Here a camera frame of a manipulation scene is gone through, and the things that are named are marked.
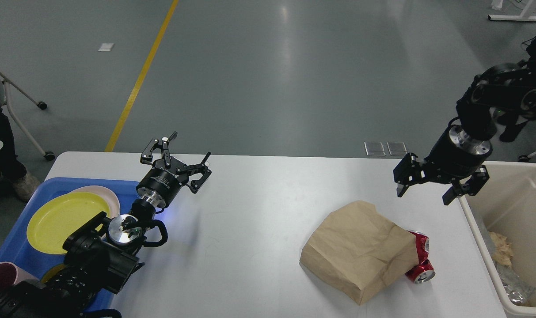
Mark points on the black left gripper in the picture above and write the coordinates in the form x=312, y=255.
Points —
x=159, y=186

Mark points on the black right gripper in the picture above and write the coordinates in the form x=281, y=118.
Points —
x=455, y=156

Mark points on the brown paper napkin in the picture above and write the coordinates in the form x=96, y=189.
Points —
x=504, y=253

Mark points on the crushed red soda can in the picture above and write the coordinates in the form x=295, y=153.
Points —
x=423, y=271

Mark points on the brown paper bag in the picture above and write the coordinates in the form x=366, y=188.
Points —
x=359, y=252

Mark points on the yellow plastic plate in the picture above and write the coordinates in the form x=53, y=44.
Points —
x=52, y=224

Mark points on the aluminium foil tray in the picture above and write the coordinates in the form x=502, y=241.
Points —
x=518, y=291

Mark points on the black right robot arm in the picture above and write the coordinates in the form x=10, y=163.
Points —
x=504, y=94

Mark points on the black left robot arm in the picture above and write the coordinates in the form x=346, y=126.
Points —
x=101, y=253

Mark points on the pink plate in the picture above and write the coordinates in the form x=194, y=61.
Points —
x=106, y=194

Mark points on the floor outlet cover plates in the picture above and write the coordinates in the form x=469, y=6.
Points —
x=379, y=149

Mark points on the white rolling chair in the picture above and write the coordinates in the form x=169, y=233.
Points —
x=526, y=158

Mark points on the white paper scrap on floor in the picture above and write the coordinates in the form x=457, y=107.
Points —
x=106, y=47

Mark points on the blue plastic tray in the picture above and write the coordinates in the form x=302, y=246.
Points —
x=16, y=247

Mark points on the pink mug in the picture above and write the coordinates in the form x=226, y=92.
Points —
x=11, y=274

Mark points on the white table frame background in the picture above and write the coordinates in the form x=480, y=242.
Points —
x=513, y=11

